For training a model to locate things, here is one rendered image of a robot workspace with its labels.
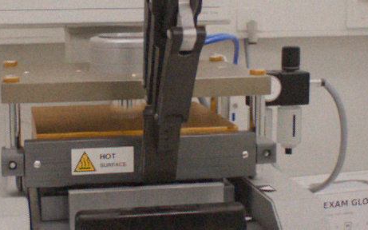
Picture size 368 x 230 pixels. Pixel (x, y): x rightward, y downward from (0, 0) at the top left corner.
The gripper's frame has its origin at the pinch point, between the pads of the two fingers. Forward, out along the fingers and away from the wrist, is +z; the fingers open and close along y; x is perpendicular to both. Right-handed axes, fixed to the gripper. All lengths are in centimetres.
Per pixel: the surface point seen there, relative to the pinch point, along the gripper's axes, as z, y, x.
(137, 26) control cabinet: 3.1, -33.8, 3.6
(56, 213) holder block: 11.2, -5.5, -8.8
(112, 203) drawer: 7.8, -2.2, -3.7
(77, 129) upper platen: 3.8, -9.4, -6.5
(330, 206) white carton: 35, -35, 37
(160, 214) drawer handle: 4.6, 4.0, -0.4
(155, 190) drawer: 6.8, -2.6, 0.5
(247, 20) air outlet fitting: 13, -60, 28
